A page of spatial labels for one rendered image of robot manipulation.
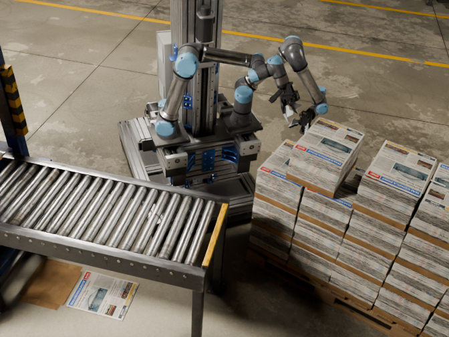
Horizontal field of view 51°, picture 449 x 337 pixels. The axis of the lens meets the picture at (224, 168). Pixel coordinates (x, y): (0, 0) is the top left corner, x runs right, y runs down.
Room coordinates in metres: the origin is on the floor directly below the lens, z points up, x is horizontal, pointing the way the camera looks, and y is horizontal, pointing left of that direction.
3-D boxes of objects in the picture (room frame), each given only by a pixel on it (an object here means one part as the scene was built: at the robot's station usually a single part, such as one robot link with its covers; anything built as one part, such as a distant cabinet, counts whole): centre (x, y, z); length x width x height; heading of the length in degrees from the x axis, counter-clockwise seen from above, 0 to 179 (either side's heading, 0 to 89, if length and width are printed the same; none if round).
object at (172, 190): (1.95, 0.62, 0.74); 1.34 x 0.05 x 0.12; 80
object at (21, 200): (1.77, 1.05, 0.77); 0.47 x 0.05 x 0.05; 170
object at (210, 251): (1.57, 0.02, 0.81); 0.43 x 0.03 x 0.02; 170
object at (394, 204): (1.90, -0.91, 0.95); 0.38 x 0.29 x 0.23; 150
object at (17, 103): (2.25, 1.24, 1.05); 0.05 x 0.05 x 0.45; 80
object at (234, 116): (2.58, -0.09, 0.87); 0.15 x 0.15 x 0.10
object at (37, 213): (1.75, 0.93, 0.77); 0.47 x 0.05 x 0.05; 170
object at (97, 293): (1.71, 0.70, 0.00); 0.37 x 0.28 x 0.01; 80
